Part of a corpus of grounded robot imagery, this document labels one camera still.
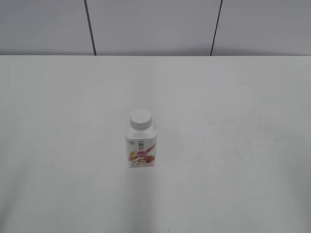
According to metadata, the white ribbed screw cap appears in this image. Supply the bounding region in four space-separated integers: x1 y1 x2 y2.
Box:
129 109 152 130

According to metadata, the white square yogurt drink bottle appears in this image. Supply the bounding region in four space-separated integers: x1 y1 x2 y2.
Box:
125 122 157 167

